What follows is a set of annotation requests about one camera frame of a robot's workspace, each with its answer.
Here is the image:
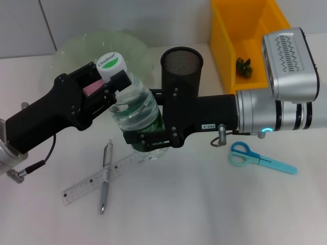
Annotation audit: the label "clear plastic ruler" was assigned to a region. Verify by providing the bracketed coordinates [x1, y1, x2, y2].
[61, 153, 146, 206]

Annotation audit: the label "silver ballpoint pen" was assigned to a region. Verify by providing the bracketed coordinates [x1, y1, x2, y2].
[98, 139, 114, 215]

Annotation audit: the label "blue scissors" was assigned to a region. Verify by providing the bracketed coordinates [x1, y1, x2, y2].
[229, 141, 299, 176]

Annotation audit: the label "black mesh pen holder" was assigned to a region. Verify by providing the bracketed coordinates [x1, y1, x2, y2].
[160, 46, 204, 99]

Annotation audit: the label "right arm cable with plug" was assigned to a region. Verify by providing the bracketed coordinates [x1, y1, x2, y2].
[211, 124, 240, 148]

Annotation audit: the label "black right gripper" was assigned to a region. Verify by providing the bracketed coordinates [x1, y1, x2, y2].
[123, 87, 239, 153]

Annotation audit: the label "pink toy peach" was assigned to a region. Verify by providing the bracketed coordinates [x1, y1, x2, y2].
[83, 79, 105, 97]

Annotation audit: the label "yellow plastic bin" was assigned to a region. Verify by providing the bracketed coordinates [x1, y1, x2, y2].
[210, 0, 292, 95]

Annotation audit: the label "clear plastic water bottle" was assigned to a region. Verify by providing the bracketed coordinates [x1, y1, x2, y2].
[96, 52, 169, 160]

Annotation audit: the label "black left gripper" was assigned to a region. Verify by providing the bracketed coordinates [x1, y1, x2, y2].
[5, 61, 132, 154]

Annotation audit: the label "translucent green fruit plate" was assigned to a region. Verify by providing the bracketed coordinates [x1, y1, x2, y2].
[50, 30, 156, 85]

